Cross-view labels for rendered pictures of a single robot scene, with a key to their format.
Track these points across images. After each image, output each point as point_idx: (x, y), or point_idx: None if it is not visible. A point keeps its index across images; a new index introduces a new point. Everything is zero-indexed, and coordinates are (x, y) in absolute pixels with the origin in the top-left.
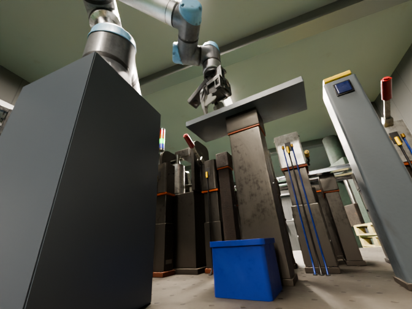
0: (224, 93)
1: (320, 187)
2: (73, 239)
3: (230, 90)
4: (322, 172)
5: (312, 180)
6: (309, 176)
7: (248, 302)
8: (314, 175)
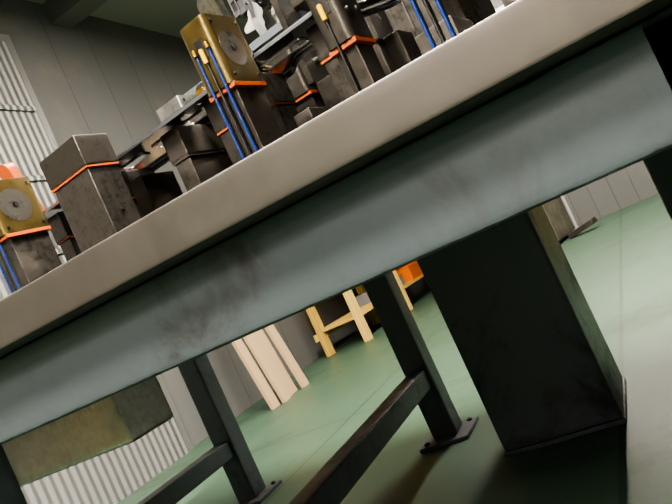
0: (247, 16)
1: (129, 181)
2: None
3: (232, 10)
4: (142, 166)
5: (120, 162)
6: (149, 157)
7: None
8: (145, 161)
